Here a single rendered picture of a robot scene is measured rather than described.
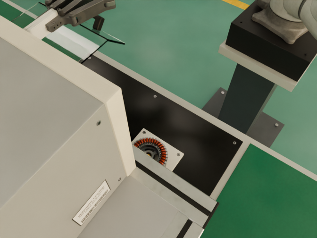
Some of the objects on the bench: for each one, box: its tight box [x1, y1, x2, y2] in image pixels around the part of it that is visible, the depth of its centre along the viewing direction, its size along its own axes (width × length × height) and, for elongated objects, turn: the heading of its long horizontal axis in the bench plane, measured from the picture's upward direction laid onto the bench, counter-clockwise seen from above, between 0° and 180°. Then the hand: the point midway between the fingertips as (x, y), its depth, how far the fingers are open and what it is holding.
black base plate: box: [82, 55, 243, 196], centre depth 85 cm, size 47×64×2 cm
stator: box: [132, 137, 168, 167], centre depth 78 cm, size 11×11×4 cm
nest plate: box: [131, 128, 184, 171], centre depth 80 cm, size 15×15×1 cm
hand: (43, 26), depth 50 cm, fingers closed
